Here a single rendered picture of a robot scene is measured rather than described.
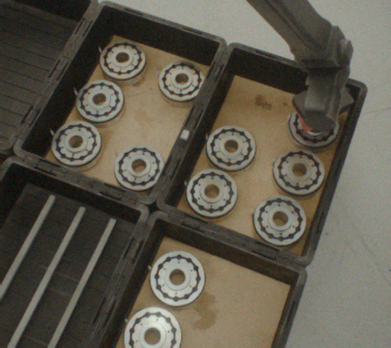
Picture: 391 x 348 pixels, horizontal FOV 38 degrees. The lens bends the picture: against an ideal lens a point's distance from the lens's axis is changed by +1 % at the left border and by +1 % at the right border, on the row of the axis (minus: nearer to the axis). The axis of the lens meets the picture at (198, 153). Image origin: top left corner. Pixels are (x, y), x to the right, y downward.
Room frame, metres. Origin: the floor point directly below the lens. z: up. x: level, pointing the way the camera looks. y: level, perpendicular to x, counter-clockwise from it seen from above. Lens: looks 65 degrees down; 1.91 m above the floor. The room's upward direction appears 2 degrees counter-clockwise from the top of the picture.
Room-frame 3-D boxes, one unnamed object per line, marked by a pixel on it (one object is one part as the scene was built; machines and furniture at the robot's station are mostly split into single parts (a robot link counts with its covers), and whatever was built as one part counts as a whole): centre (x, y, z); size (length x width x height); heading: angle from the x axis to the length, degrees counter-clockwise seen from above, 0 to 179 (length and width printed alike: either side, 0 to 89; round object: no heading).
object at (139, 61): (0.72, 0.16, 0.86); 0.10 x 0.10 x 0.01
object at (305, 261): (0.46, -0.13, 0.92); 0.40 x 0.30 x 0.02; 156
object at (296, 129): (0.54, -0.24, 0.86); 0.10 x 0.10 x 0.01
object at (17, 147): (0.59, 0.14, 0.92); 0.40 x 0.30 x 0.02; 156
